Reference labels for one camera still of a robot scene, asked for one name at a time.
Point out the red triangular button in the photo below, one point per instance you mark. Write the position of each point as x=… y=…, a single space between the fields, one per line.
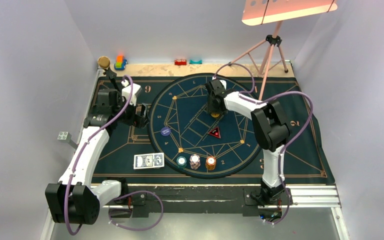
x=215 y=132

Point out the pink white poker chip stack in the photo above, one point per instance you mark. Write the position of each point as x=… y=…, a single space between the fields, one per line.
x=195 y=161

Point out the colourful toy block stack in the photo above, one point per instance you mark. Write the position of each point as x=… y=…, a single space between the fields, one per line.
x=120 y=63

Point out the round blue poker mat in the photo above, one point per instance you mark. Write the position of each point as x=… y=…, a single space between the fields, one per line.
x=180 y=103

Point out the green poker chip stack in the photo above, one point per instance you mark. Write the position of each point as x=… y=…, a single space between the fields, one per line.
x=181 y=162

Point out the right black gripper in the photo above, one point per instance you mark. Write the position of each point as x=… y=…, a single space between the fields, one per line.
x=211 y=108

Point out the gold round knob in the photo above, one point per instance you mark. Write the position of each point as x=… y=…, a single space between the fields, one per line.
x=104 y=62

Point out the yellow dealer button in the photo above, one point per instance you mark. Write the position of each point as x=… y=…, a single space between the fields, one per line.
x=215 y=115

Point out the teal toy block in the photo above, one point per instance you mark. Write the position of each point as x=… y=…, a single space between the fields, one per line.
x=195 y=61

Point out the red toy block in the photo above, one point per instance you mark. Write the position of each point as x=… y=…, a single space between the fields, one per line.
x=180 y=62

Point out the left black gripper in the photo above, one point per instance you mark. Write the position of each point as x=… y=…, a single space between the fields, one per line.
x=135 y=120

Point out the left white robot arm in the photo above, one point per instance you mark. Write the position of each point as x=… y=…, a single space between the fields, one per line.
x=72 y=200

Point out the grey lego brick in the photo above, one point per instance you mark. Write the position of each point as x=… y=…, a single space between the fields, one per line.
x=63 y=136

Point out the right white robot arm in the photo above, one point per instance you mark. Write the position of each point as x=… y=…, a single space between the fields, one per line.
x=271 y=131

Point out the orange red poker chip stack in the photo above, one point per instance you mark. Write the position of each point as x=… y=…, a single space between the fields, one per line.
x=210 y=163

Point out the purple small blind button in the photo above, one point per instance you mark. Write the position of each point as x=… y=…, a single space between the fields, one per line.
x=165 y=131

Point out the blue playing card deck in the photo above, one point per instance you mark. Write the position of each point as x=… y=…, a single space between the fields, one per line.
x=149 y=161

